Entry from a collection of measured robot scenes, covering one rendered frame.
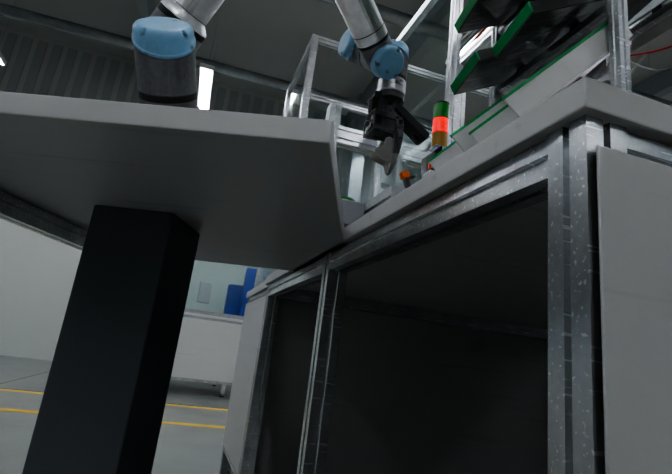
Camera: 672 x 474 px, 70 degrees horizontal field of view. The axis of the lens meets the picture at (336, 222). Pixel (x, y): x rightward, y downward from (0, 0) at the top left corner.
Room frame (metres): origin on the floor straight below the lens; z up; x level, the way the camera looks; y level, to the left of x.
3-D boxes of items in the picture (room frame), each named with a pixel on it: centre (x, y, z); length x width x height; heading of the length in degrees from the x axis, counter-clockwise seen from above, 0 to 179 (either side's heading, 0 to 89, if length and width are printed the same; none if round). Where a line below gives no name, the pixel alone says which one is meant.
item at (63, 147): (0.97, 0.33, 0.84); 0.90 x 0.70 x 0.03; 175
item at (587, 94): (1.27, -0.66, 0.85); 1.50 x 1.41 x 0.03; 17
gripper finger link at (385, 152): (1.09, -0.10, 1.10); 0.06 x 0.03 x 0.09; 107
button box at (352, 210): (1.17, 0.00, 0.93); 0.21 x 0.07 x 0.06; 17
